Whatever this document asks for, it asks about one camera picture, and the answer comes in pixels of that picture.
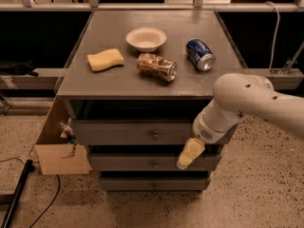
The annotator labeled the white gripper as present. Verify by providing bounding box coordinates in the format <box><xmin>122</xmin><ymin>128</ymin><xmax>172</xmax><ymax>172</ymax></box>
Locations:
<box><xmin>177</xmin><ymin>107</ymin><xmax>235</xmax><ymax>170</ymax></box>

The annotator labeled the grey top drawer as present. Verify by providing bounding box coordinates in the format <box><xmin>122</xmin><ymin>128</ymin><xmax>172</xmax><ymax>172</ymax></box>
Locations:
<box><xmin>71</xmin><ymin>120</ymin><xmax>194</xmax><ymax>145</ymax></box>

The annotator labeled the grey drawer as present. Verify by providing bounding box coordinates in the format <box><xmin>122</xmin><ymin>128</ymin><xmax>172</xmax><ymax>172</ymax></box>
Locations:
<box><xmin>88</xmin><ymin>153</ymin><xmax>221</xmax><ymax>171</ymax></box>
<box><xmin>100</xmin><ymin>178</ymin><xmax>211</xmax><ymax>191</ymax></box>
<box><xmin>71</xmin><ymin>120</ymin><xmax>194</xmax><ymax>145</ymax></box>

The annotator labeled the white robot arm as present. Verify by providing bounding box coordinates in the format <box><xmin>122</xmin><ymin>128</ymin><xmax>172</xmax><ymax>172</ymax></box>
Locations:
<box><xmin>177</xmin><ymin>73</ymin><xmax>304</xmax><ymax>170</ymax></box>

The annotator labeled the grey drawer cabinet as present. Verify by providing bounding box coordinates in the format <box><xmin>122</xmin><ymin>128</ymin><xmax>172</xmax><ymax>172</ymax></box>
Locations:
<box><xmin>57</xmin><ymin>10</ymin><xmax>242</xmax><ymax>179</ymax></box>

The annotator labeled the grey bottom drawer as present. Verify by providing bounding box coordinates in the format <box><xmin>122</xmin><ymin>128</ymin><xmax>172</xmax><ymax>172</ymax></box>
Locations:
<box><xmin>100</xmin><ymin>178</ymin><xmax>211</xmax><ymax>191</ymax></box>

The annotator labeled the grey middle drawer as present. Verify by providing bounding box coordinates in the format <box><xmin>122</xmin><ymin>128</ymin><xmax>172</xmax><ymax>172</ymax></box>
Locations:
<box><xmin>88</xmin><ymin>153</ymin><xmax>221</xmax><ymax>171</ymax></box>

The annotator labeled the blue soda can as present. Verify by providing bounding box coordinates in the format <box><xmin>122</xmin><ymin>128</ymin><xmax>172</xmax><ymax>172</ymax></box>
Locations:
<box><xmin>186</xmin><ymin>39</ymin><xmax>216</xmax><ymax>71</ymax></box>

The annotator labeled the crushed brown can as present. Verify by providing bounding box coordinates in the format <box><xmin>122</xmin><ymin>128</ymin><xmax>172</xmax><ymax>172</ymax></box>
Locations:
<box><xmin>137</xmin><ymin>53</ymin><xmax>177</xmax><ymax>83</ymax></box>

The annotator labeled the white paper bowl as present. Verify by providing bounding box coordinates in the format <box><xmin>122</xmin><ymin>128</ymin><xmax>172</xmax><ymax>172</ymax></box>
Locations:
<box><xmin>126</xmin><ymin>28</ymin><xmax>167</xmax><ymax>52</ymax></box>

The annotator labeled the yellow sponge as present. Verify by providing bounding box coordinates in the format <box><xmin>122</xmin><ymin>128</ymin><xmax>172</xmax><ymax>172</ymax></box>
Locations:
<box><xmin>87</xmin><ymin>48</ymin><xmax>124</xmax><ymax>72</ymax></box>

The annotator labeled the crumpled trash in box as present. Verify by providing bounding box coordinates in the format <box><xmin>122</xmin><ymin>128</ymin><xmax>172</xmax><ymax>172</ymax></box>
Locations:
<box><xmin>60</xmin><ymin>119</ymin><xmax>77</xmax><ymax>144</ymax></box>

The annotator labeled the cardboard box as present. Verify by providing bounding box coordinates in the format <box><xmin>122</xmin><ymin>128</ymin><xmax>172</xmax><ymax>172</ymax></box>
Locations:
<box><xmin>35</xmin><ymin>99</ymin><xmax>91</xmax><ymax>175</ymax></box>

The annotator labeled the black bar on floor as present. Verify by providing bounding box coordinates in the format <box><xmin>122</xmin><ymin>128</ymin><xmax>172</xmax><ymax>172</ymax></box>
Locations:
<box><xmin>0</xmin><ymin>160</ymin><xmax>35</xmax><ymax>228</ymax></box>

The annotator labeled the black floor cable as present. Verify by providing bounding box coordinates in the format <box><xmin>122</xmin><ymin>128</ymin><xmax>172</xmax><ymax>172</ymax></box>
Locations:
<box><xmin>0</xmin><ymin>157</ymin><xmax>62</xmax><ymax>228</ymax></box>

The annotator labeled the metal railing frame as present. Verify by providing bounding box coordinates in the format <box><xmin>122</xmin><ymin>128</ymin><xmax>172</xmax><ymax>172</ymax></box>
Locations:
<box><xmin>0</xmin><ymin>0</ymin><xmax>269</xmax><ymax>10</ymax></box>

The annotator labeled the white hanging cable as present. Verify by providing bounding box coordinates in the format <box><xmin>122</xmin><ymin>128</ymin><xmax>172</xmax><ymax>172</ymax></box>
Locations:
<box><xmin>265</xmin><ymin>0</ymin><xmax>281</xmax><ymax>76</ymax></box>

